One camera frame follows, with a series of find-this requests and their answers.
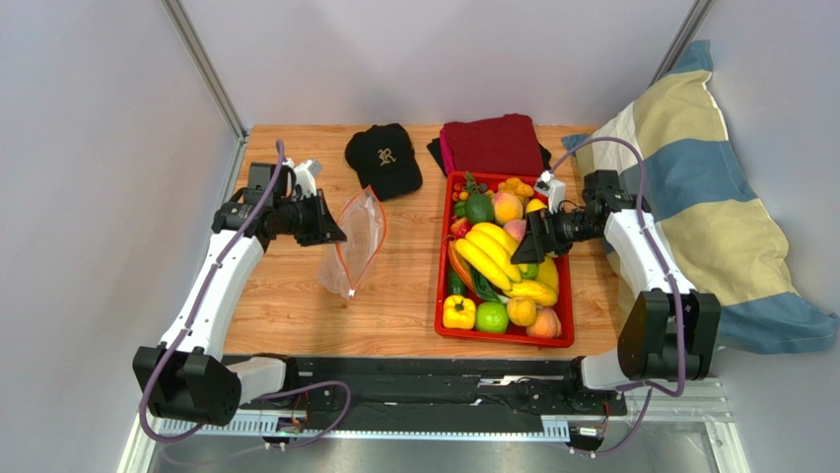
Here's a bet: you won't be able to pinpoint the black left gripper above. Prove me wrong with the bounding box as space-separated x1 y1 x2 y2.
274 189 347 247

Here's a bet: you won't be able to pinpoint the clear orange zip top bag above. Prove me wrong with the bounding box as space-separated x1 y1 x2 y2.
315 186 388 300

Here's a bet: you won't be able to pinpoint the yellow banana bunch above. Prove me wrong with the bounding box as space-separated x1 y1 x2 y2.
455 223 525 292

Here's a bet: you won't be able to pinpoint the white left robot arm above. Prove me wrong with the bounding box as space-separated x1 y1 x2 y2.
132 160 346 426

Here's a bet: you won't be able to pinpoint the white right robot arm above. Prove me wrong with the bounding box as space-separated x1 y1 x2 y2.
511 170 721 397

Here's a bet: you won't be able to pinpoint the pink peach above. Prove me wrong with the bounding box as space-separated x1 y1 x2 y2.
503 219 526 243

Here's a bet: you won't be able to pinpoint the yellow mango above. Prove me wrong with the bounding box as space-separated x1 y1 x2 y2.
525 199 547 214

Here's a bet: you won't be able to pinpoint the orange fruit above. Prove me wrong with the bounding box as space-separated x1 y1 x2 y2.
506 298 537 327

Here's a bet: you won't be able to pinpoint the dark green avocado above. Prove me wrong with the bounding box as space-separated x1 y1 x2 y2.
464 193 494 225

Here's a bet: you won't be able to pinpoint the peach at tray corner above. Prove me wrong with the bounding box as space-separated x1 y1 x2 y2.
525 307 563 339

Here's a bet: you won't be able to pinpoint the green lime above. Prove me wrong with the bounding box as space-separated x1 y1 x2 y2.
474 302 509 334

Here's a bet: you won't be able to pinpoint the green cucumber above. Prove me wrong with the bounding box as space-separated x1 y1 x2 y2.
447 267 467 296

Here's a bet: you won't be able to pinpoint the black embroidered baseball cap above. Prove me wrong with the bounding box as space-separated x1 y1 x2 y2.
344 123 423 201

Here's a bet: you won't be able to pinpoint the red plastic tray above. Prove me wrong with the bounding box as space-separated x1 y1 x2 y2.
434 171 576 349

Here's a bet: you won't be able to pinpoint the yellow bell pepper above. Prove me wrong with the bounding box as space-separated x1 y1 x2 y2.
442 295 476 330

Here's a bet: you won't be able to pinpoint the folded dark red cloth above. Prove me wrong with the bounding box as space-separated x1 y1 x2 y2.
426 113 551 176

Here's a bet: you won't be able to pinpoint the striped blue yellow pillow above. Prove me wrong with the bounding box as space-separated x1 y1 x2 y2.
563 40 839 355

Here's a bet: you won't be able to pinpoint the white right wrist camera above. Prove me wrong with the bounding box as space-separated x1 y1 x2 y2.
533 170 566 213

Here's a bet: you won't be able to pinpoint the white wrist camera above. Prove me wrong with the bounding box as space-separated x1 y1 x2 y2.
284 159 322 200
533 170 566 213

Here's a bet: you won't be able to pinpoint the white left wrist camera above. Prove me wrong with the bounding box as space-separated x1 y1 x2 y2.
284 159 322 200

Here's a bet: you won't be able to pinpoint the black mounting base rail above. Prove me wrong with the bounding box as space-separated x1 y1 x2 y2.
174 354 697 435

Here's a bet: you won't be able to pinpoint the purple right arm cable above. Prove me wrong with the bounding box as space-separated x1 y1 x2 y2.
548 136 688 458

